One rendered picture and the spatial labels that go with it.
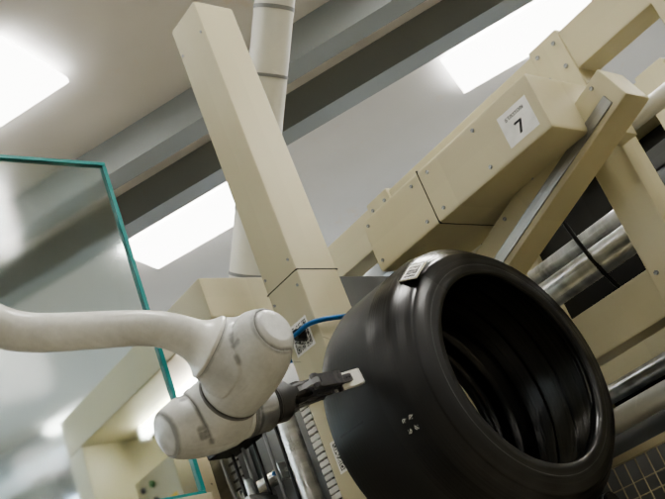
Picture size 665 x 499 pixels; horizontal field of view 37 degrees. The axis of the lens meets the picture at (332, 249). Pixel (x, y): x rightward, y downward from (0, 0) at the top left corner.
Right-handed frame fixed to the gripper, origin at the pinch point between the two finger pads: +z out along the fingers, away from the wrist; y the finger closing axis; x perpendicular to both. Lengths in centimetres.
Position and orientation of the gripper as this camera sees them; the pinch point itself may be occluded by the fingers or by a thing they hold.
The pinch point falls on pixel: (346, 380)
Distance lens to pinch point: 182.4
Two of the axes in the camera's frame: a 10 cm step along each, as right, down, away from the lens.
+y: -5.7, 5.3, 6.3
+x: 4.5, 8.4, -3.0
